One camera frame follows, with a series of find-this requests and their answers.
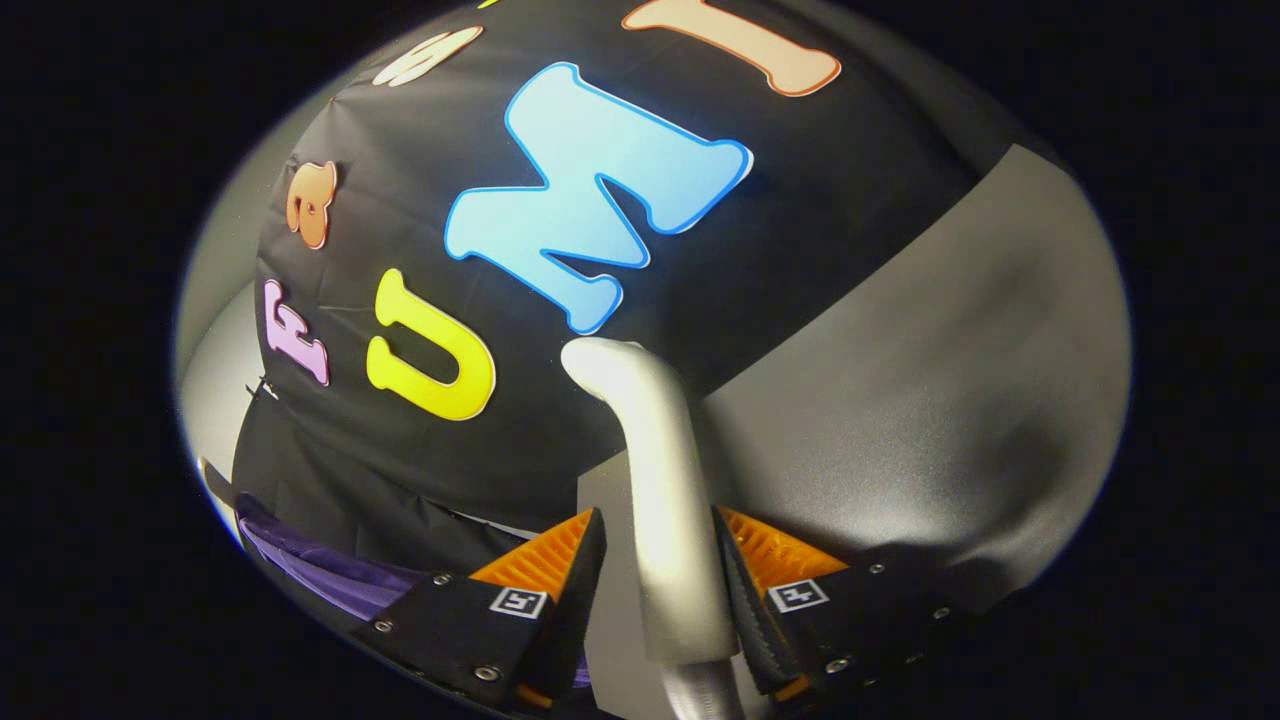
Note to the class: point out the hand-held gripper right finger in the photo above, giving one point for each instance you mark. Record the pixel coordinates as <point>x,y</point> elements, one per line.
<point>745,610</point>

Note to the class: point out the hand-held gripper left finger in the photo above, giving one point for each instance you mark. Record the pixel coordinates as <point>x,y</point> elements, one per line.
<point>585,600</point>

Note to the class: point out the white garment steamer head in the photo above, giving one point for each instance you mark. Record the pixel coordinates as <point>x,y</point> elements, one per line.
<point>665,480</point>

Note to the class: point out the grey cabinet with black top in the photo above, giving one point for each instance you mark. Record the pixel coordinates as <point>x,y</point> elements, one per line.
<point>900,400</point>

